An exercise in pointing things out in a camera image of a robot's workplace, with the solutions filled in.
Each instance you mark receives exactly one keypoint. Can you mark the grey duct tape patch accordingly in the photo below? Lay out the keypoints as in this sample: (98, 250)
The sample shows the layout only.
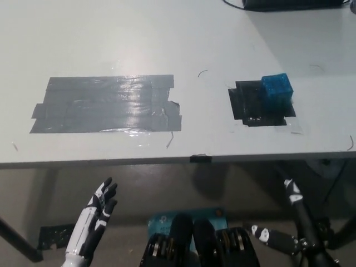
(108, 104)

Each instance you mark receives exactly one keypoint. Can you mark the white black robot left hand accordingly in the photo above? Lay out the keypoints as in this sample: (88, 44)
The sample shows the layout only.
(89, 228)

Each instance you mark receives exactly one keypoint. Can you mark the teal cardboard box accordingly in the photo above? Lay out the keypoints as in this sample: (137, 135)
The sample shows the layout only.
(161, 222)

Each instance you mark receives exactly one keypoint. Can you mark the black tape patch on floor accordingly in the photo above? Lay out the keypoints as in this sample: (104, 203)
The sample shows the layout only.
(53, 236)

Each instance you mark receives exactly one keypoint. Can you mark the black metal table leg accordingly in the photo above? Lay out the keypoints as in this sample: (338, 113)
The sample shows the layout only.
(19, 239)

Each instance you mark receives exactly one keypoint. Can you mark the blue rubik's cube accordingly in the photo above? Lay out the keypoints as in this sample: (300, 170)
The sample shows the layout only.
(278, 89)

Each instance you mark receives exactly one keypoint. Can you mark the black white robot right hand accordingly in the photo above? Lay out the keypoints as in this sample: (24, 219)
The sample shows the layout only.
(303, 219)

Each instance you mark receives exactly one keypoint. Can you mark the black tape square patch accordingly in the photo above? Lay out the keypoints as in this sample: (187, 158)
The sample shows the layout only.
(247, 103)

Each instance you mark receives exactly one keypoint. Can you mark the black flat electronic device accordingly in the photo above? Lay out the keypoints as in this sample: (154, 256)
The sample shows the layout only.
(292, 3)

